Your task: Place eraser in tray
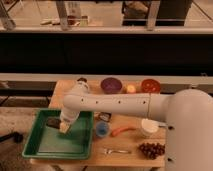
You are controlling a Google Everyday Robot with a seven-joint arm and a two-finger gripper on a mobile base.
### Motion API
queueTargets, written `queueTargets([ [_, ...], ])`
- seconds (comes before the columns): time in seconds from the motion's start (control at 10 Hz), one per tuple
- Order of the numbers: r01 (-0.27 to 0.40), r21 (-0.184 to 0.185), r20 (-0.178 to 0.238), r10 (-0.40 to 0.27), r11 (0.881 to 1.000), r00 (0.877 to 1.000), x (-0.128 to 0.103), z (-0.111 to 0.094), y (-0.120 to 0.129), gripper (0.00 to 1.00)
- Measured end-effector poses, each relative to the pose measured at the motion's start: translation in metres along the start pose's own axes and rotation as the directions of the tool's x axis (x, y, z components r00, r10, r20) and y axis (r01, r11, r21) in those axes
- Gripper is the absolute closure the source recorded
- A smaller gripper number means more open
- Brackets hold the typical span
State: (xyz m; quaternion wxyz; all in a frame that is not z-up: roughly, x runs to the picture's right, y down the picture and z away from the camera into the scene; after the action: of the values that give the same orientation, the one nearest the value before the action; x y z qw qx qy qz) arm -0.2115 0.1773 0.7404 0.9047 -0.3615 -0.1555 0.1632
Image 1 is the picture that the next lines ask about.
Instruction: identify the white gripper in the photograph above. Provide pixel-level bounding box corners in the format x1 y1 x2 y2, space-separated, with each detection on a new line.
59 110 79 134

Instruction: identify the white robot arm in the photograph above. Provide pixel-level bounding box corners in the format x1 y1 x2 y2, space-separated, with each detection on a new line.
60 81 213 171

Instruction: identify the green plastic tray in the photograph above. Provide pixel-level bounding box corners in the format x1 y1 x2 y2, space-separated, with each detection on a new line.
22 109 93 160

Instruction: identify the blue cup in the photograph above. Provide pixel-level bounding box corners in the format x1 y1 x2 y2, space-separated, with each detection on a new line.
95 121 109 137

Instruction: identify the small dark card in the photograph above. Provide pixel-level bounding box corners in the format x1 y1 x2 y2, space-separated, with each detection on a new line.
98 112 112 122

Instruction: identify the black tool on floor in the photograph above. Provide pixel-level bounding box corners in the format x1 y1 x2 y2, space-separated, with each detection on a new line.
0 132 23 143

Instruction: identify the silver fork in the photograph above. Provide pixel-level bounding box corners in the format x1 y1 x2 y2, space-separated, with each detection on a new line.
103 149 131 154

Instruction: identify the orange carrot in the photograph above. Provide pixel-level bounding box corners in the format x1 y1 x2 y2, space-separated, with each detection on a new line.
111 126 136 137

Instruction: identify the purple bowl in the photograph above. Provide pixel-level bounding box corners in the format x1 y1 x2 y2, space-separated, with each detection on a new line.
101 77 122 94

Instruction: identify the yellow round fruit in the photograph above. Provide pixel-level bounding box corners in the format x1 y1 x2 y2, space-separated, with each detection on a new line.
126 85 136 94

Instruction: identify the white cup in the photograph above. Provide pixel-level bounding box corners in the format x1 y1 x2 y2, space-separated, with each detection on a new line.
141 119 159 137

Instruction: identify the dark grape bunch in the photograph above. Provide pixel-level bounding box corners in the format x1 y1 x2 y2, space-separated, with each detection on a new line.
139 143 165 160

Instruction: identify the red bowl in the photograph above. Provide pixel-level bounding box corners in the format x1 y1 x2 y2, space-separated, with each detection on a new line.
141 79 161 93

